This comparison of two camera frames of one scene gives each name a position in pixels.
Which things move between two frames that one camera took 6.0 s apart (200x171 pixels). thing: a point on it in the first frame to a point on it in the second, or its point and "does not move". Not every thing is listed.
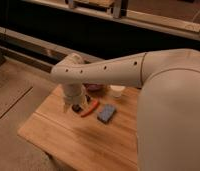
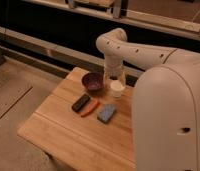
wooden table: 99,135 does not move
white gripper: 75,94 to 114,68
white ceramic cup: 117,90 does not move
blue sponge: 105,113 does not move
